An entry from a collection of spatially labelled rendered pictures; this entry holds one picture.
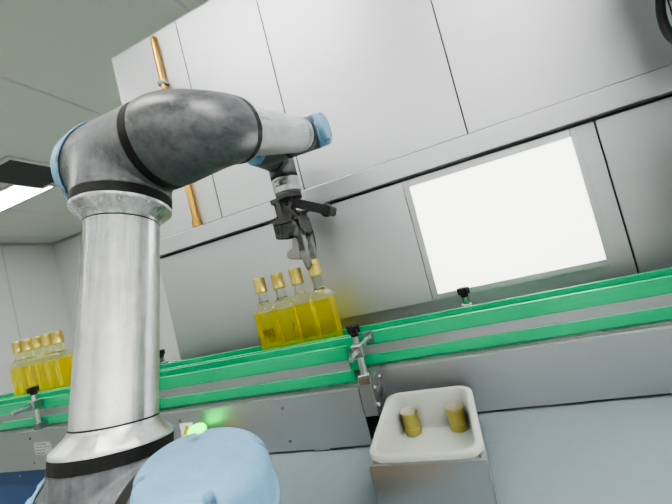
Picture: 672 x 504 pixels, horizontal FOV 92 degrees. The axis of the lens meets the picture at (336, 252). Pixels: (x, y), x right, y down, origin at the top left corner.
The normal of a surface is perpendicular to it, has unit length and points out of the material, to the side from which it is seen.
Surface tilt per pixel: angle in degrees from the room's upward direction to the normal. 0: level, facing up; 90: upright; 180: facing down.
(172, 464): 10
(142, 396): 91
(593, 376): 90
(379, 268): 90
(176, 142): 117
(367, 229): 90
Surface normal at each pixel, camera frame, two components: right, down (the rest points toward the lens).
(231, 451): -0.09, -1.00
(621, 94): -0.30, 0.04
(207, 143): 0.65, 0.40
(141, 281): 0.87, -0.23
